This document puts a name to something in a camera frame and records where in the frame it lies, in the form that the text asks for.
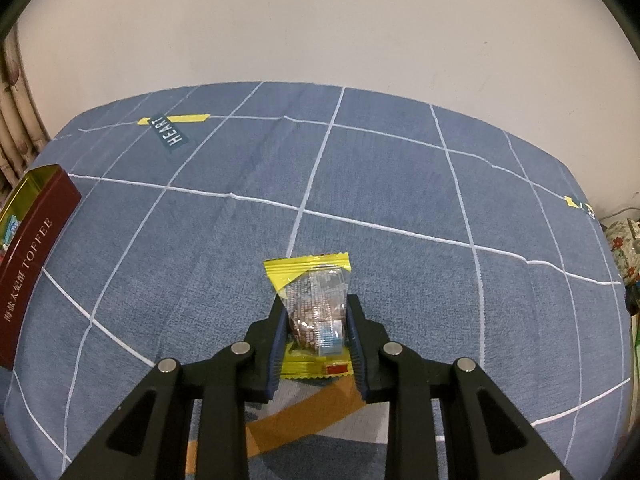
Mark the white paper patch right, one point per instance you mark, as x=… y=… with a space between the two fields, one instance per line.
x=368 y=425

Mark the blue checked tablecloth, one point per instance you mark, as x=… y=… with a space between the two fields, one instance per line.
x=464 y=241

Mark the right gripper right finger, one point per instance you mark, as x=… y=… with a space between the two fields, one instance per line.
x=365 y=340

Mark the cluttered shelf items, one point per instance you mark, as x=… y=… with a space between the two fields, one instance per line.
x=622 y=236

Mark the orange tape strip right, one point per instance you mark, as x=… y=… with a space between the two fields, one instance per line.
x=309 y=416

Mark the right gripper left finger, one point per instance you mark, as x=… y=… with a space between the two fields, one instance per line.
x=267 y=339

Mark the beige patterned curtain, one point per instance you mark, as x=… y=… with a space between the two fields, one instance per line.
x=23 y=136

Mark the maroon gold toffee tin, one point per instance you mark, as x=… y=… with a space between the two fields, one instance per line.
x=43 y=201

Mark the yellow brown candy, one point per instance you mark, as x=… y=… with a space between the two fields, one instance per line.
x=313 y=291

